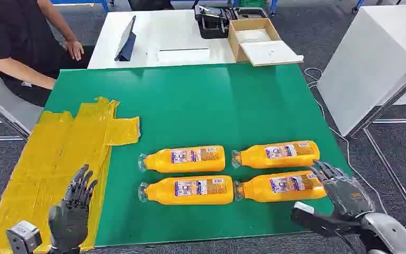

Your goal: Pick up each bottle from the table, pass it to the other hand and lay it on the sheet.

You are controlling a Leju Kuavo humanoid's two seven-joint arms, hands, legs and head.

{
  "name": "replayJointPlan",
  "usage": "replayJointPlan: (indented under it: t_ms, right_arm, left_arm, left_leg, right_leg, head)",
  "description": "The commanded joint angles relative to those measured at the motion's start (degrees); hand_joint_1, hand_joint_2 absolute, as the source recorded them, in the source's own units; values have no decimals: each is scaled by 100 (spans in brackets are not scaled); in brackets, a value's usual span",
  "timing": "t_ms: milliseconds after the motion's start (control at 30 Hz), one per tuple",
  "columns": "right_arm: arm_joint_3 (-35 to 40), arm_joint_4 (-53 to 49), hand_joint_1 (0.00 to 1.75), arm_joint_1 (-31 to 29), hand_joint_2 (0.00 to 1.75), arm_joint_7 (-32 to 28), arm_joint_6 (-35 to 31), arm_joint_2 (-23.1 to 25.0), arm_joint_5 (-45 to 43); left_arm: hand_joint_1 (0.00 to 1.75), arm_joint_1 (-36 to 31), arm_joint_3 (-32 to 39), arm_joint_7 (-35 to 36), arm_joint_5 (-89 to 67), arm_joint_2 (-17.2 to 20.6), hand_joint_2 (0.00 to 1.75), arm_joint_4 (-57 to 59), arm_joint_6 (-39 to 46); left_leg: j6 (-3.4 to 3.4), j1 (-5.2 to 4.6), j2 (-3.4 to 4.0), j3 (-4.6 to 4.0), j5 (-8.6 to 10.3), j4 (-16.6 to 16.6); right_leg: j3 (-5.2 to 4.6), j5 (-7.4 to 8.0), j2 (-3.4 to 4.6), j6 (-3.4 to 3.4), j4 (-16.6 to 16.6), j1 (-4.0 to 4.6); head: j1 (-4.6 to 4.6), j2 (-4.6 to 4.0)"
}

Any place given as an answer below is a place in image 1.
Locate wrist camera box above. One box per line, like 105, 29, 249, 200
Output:
5, 220, 44, 254
290, 201, 363, 240

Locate grey table with metal frame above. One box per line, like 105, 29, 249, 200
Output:
0, 57, 45, 143

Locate open cardboard box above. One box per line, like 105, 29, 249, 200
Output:
227, 17, 305, 68

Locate green crate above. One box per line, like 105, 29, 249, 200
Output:
239, 0, 268, 9

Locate person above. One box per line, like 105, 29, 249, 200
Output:
0, 0, 96, 108

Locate orange drink bottle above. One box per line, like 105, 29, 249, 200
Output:
138, 145, 226, 174
234, 170, 327, 203
137, 175, 235, 206
231, 140, 320, 169

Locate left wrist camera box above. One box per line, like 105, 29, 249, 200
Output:
5, 220, 44, 254

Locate white floor cable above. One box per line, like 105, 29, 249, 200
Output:
303, 67, 390, 215

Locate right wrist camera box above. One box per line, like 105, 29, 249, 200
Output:
290, 201, 363, 240

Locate person's left hand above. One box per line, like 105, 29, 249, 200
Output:
62, 39, 85, 61

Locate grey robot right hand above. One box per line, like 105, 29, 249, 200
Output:
309, 159, 376, 222

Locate white foam insert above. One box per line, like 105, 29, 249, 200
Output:
234, 28, 273, 45

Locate white table with metal legs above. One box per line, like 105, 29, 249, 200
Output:
316, 4, 406, 220

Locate yellow sheet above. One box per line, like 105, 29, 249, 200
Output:
0, 96, 142, 254

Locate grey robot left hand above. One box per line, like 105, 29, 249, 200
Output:
48, 164, 99, 254

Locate dark tablet with blue cover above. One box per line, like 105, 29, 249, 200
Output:
114, 15, 137, 62

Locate green mat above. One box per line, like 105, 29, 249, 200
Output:
43, 63, 353, 248

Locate black tool case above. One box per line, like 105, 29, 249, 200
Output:
193, 4, 270, 40

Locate black chair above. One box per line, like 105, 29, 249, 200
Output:
127, 0, 174, 12

